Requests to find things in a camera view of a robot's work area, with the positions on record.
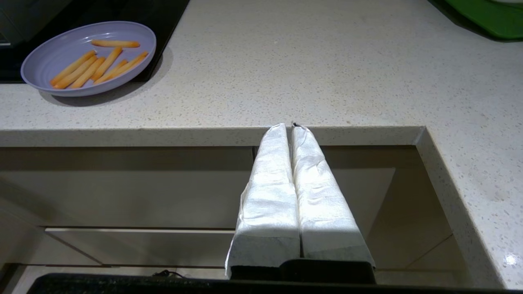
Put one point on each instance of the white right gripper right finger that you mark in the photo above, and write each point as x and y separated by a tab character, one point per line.
322	204

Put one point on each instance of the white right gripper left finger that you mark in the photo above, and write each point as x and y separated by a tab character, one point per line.
269	196

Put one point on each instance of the purple round plate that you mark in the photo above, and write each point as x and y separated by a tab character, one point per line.
49	57

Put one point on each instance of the yellow french fry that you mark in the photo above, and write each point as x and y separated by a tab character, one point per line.
72	68
75	73
88	73
107	63
115	43
112	72
130	64

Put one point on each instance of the black induction cooktop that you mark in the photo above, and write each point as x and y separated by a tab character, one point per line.
167	16

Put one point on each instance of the green plastic tray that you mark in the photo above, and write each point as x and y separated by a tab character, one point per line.
486	16

